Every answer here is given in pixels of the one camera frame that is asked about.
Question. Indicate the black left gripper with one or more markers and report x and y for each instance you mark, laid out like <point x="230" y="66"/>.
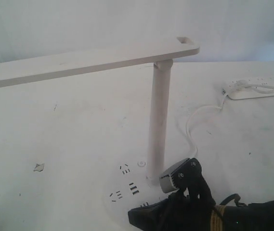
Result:
<point x="184" y="207"/>

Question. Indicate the white desk lamp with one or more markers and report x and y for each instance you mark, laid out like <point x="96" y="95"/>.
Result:
<point x="136" y="184"/>

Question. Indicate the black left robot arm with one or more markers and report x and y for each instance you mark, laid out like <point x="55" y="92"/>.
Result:
<point x="233" y="215"/>

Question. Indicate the white power strip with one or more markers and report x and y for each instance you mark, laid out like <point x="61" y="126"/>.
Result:
<point x="249" y="88"/>

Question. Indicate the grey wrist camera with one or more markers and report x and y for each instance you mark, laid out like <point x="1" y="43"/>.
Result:
<point x="166" y="179"/>

